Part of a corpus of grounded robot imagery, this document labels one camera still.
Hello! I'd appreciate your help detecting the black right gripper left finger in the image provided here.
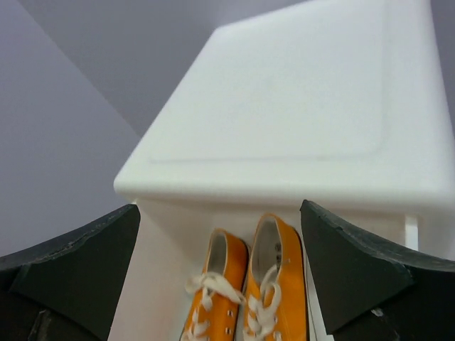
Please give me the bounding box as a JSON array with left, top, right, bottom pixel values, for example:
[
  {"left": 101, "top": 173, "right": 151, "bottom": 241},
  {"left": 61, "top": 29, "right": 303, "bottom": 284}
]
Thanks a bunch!
[{"left": 1, "top": 204, "right": 141, "bottom": 340}]

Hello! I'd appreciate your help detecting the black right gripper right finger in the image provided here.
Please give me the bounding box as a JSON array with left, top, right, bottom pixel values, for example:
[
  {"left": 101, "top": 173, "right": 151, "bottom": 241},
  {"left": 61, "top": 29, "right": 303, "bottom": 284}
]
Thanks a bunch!
[{"left": 300, "top": 200, "right": 454, "bottom": 340}]

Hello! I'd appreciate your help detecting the orange sneaker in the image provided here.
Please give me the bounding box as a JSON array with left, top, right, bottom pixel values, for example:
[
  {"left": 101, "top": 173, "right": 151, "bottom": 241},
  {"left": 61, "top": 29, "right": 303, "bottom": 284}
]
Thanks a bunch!
[
  {"left": 180, "top": 229, "right": 250, "bottom": 340},
  {"left": 242, "top": 214, "right": 309, "bottom": 340}
]

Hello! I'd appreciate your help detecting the white shoe cabinet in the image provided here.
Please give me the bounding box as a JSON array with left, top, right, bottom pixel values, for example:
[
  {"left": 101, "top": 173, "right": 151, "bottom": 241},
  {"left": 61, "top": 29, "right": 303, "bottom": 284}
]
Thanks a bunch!
[{"left": 112, "top": 0, "right": 455, "bottom": 264}]

